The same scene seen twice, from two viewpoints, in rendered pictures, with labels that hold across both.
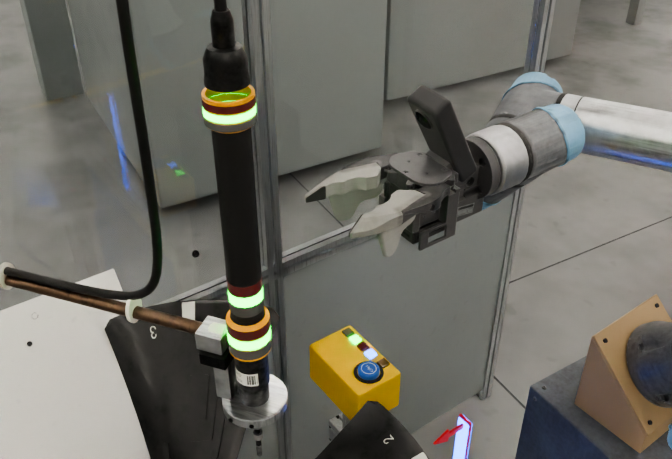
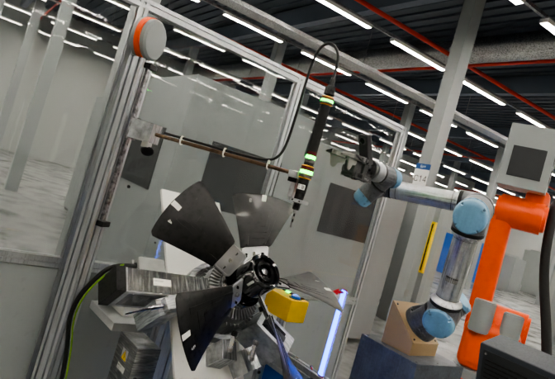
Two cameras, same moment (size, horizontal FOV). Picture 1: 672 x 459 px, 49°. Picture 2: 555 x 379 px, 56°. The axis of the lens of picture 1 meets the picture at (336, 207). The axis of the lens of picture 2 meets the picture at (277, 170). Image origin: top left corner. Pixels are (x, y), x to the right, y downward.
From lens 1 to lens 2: 1.34 m
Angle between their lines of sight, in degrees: 36
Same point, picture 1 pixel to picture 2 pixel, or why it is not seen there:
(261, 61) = (272, 181)
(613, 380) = (400, 319)
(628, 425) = (405, 341)
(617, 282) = not seen: outside the picture
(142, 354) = (244, 206)
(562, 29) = (365, 322)
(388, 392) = (301, 310)
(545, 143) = (391, 171)
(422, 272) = (299, 335)
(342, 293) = not seen: hidden behind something
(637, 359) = (410, 312)
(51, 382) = not seen: hidden behind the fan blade
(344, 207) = (333, 161)
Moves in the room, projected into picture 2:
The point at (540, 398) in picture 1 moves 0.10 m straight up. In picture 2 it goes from (366, 338) to (372, 314)
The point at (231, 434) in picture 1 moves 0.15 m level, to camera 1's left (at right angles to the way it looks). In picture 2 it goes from (274, 232) to (231, 220)
